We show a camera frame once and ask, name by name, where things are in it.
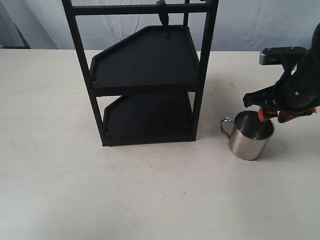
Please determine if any stainless steel mug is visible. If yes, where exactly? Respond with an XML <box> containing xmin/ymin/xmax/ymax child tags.
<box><xmin>219</xmin><ymin>110</ymin><xmax>275</xmax><ymax>161</ymax></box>

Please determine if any black two-tier metal rack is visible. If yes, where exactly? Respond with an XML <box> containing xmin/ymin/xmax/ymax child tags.
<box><xmin>62</xmin><ymin>0</ymin><xmax>219</xmax><ymax>147</ymax></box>

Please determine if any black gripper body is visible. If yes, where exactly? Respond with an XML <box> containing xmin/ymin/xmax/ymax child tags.
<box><xmin>243</xmin><ymin>65</ymin><xmax>320</xmax><ymax>113</ymax></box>

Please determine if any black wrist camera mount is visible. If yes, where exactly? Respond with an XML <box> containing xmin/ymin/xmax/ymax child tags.
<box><xmin>259</xmin><ymin>46</ymin><xmax>308</xmax><ymax>73</ymax></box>

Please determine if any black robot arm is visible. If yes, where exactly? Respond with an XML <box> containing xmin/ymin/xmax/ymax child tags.
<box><xmin>243</xmin><ymin>27</ymin><xmax>320</xmax><ymax>123</ymax></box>

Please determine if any grey backdrop curtain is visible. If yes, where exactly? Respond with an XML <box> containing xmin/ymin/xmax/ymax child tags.
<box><xmin>0</xmin><ymin>0</ymin><xmax>320</xmax><ymax>51</ymax></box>

